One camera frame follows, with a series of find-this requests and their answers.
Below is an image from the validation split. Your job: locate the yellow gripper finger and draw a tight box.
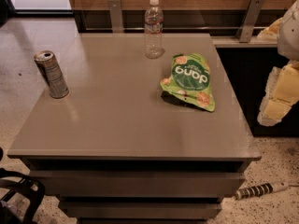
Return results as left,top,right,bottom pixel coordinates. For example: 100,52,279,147
257,61,299,127
257,18,282,40

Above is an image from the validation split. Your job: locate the clear plastic water bottle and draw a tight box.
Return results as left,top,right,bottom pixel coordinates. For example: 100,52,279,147
144,0,164,59

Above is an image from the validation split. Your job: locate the silver redbull can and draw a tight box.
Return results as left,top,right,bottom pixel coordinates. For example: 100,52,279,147
34,50,69,99

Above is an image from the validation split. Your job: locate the green dang chips bag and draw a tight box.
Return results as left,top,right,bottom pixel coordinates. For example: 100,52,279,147
160,53,216,112

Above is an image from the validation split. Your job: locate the white power strip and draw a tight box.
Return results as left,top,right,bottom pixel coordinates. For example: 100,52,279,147
235,182,289,200

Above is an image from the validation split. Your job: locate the grey drawer cabinet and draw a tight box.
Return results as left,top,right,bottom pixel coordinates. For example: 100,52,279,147
8,34,261,224

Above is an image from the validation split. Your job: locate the black chair base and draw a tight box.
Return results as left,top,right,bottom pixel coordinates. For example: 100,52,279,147
0,147,46,224

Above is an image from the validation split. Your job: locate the right metal bracket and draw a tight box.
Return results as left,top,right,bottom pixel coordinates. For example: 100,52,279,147
236,0,264,43

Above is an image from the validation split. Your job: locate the metal bracket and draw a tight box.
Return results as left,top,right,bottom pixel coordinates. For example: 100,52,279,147
107,0,124,33
236,0,264,43

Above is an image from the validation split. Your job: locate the left metal bracket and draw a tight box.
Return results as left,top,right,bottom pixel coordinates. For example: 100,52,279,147
107,0,124,33

